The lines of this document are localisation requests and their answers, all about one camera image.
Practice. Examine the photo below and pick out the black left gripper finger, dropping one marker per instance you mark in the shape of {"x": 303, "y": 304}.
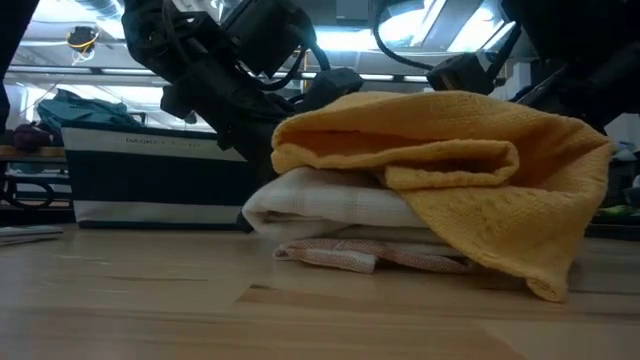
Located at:
{"x": 257, "y": 190}

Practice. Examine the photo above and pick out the white grey-checked towel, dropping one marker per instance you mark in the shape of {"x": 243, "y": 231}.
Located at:
{"x": 330, "y": 205}

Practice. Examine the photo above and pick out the white orange-checked towel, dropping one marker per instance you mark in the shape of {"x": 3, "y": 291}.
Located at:
{"x": 350, "y": 252}

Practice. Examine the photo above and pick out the yellow waffle-weave towel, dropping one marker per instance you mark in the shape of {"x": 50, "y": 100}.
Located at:
{"x": 500, "y": 200}

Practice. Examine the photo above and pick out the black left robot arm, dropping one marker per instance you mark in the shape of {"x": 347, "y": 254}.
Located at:
{"x": 210, "y": 50}

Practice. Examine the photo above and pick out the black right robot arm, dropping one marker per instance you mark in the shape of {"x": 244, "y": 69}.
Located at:
{"x": 585, "y": 40}

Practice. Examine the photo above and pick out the hanging black device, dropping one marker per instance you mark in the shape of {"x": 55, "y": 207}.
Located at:
{"x": 190, "y": 118}

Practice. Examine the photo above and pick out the ceiling light panel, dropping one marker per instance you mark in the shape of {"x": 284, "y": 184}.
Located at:
{"x": 475, "y": 30}
{"x": 350, "y": 37}

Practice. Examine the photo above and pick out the navy white striped basket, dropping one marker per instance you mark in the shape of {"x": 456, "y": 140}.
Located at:
{"x": 150, "y": 175}

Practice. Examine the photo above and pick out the dark desk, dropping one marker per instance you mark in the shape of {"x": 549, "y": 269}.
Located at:
{"x": 617, "y": 200}

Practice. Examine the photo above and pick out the green object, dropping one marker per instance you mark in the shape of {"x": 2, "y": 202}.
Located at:
{"x": 617, "y": 211}

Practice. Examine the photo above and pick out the tube light fixture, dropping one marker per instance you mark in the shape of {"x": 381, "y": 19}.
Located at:
{"x": 75, "y": 71}
{"x": 395, "y": 77}

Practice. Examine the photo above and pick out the teal bag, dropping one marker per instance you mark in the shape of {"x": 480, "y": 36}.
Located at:
{"x": 82, "y": 112}

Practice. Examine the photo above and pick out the black yellow ceiling device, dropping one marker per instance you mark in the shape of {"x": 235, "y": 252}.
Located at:
{"x": 82, "y": 39}

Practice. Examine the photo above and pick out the wooden bench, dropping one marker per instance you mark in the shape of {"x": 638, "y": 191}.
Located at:
{"x": 30, "y": 165}

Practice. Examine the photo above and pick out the dark red bag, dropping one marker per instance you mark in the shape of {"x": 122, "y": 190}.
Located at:
{"x": 30, "y": 136}

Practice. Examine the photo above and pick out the flat grey paper stack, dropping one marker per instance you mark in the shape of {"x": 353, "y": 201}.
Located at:
{"x": 27, "y": 234}

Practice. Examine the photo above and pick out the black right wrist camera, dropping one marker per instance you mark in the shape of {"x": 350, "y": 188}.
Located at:
{"x": 465, "y": 74}

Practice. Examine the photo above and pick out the black frame post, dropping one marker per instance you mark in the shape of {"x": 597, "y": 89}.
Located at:
{"x": 12, "y": 50}

